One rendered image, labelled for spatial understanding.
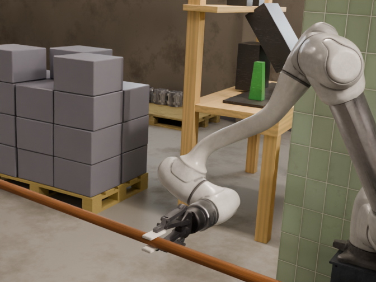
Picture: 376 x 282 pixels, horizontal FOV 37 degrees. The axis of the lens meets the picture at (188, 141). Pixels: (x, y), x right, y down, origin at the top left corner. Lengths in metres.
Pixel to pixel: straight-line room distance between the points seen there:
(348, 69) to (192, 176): 0.61
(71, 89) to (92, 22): 5.36
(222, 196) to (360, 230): 0.48
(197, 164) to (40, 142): 3.26
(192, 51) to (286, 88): 2.66
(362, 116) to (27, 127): 3.79
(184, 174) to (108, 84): 2.91
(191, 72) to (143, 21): 4.97
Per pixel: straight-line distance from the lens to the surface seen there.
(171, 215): 1.56
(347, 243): 2.04
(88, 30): 9.98
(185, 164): 1.77
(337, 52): 1.47
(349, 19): 2.48
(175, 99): 8.42
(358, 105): 1.57
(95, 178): 4.70
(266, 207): 4.32
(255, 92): 4.58
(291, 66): 1.68
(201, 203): 1.68
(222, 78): 8.50
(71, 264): 4.00
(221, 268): 1.41
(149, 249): 1.52
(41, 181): 5.06
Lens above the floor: 1.85
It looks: 15 degrees down
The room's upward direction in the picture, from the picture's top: 3 degrees clockwise
